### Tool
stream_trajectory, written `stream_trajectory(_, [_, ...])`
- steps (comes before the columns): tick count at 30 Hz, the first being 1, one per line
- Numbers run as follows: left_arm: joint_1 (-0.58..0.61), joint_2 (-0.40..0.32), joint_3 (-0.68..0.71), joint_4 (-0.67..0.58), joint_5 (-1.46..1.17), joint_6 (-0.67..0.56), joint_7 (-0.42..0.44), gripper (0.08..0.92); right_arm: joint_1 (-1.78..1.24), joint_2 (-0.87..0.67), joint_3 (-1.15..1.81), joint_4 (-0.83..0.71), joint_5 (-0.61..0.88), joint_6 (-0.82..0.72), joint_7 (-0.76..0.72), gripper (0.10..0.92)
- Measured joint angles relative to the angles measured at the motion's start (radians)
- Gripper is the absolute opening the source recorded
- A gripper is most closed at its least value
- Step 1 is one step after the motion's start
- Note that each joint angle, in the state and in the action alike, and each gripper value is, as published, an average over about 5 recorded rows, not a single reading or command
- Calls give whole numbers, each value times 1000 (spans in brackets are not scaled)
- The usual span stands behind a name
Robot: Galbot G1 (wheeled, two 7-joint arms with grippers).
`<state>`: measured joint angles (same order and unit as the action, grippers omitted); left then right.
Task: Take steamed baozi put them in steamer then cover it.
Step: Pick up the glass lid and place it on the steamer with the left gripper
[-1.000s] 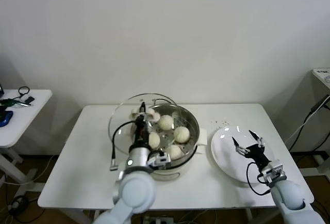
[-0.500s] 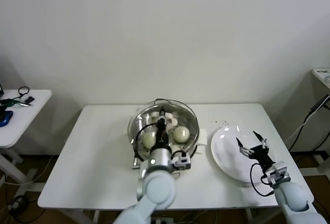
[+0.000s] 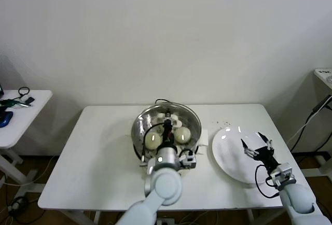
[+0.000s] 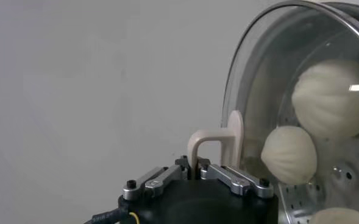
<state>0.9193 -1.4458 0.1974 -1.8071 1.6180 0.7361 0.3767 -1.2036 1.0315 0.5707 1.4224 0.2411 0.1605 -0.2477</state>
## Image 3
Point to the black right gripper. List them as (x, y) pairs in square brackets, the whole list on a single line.
[(265, 155)]

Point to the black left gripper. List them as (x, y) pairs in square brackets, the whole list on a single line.
[(167, 131)]

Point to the round glass pot lid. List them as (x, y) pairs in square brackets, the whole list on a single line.
[(145, 116)]

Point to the white steamed baozi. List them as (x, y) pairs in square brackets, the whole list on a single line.
[(153, 142), (184, 134)]

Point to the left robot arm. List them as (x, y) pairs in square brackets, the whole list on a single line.
[(163, 186)]

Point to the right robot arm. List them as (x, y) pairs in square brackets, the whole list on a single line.
[(298, 199)]

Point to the perforated steel steamer basket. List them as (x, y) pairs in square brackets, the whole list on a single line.
[(195, 149)]

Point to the white round plate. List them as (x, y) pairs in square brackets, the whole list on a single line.
[(228, 157)]

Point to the clear round object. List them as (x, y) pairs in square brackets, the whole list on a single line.
[(330, 79)]

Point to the white power strip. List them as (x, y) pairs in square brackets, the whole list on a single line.
[(168, 222)]

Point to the small black device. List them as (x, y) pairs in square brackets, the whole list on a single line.
[(30, 100)]

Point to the white side table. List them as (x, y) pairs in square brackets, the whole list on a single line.
[(28, 121)]

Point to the green tool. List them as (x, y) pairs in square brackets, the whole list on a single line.
[(10, 103)]

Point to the blue object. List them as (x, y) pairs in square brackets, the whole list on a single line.
[(6, 120)]

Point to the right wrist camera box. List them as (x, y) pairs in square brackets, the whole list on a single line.
[(284, 174)]

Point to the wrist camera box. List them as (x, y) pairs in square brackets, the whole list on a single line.
[(284, 174), (188, 161)]

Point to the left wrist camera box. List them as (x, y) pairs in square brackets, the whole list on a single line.
[(188, 161)]

